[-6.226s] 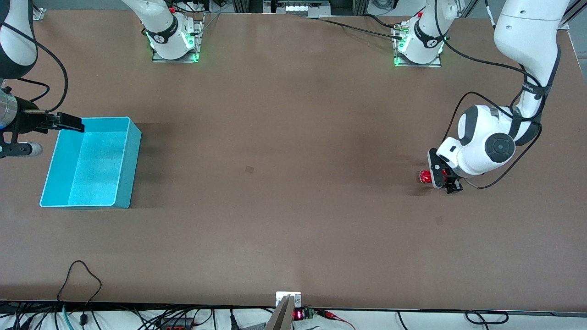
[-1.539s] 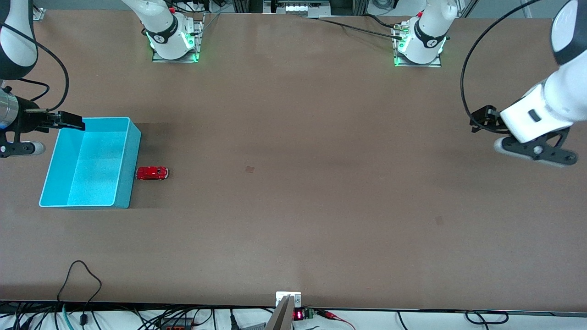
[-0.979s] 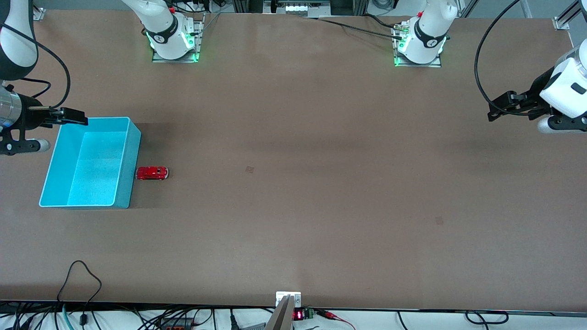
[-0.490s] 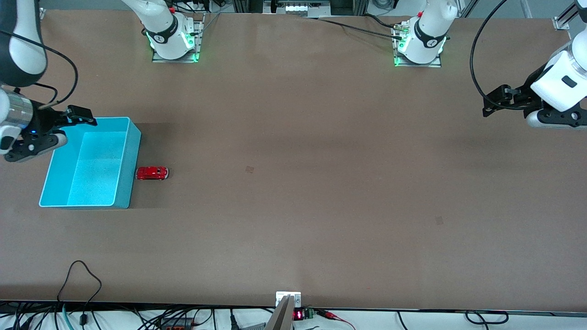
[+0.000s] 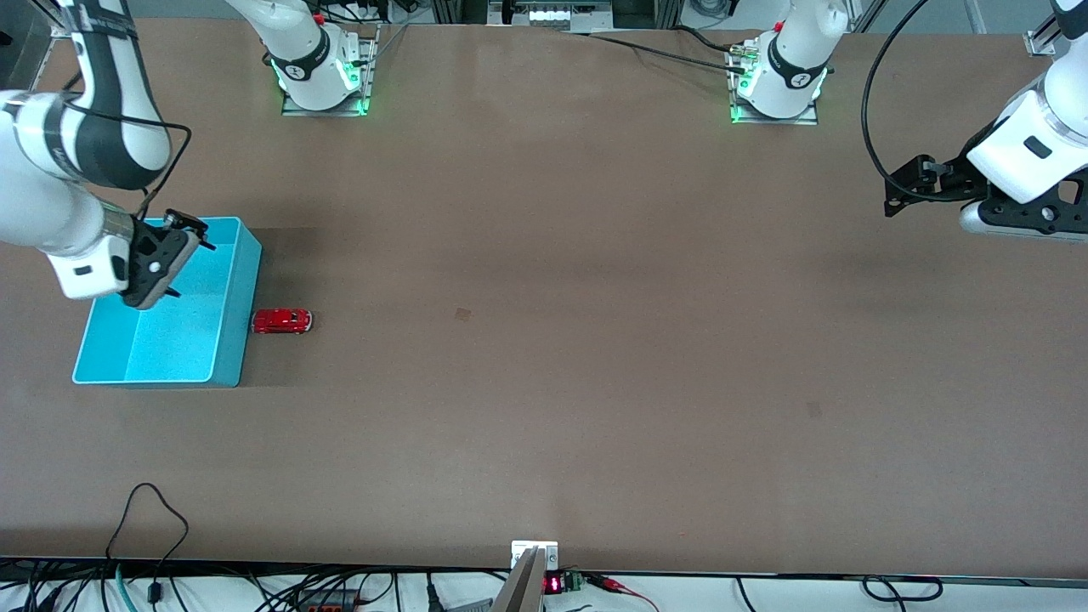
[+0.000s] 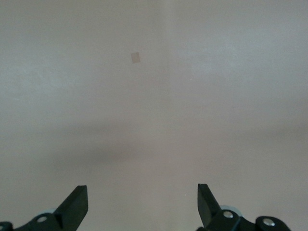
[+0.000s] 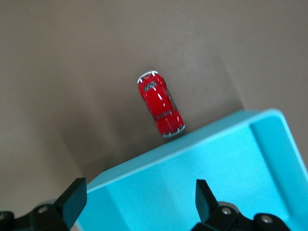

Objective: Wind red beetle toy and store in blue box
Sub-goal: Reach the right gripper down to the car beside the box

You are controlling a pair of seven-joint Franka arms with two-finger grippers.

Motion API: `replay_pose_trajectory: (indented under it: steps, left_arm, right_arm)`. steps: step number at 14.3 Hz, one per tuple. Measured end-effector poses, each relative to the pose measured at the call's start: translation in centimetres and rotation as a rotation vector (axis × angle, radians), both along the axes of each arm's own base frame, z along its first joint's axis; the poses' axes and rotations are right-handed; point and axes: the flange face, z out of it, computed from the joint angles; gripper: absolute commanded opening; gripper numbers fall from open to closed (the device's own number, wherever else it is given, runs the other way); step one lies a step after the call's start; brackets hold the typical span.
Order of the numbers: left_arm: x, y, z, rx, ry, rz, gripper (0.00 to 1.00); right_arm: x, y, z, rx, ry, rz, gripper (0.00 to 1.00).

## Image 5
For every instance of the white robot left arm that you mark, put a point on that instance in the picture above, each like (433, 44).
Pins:
(790, 51)

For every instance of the blue plastic box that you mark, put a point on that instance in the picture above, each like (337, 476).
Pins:
(183, 340)

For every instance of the black device with white lights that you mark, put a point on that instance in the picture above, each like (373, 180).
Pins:
(552, 15)

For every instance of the aluminium corner bracket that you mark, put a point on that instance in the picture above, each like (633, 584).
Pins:
(1041, 42)

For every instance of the aluminium camera mount post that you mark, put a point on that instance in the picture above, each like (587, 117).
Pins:
(523, 586)

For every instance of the dark grey panel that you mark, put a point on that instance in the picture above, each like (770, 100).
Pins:
(17, 42)

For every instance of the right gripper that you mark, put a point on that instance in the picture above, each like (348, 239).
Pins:
(180, 223)

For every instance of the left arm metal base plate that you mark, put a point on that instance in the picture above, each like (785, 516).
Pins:
(803, 119)

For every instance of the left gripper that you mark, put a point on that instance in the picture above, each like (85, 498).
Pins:
(957, 175)

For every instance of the red LED display module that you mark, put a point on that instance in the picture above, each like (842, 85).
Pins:
(554, 584)

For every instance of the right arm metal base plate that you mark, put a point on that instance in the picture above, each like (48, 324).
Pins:
(297, 111)

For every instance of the red beetle toy car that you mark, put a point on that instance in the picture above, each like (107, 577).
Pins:
(280, 320)

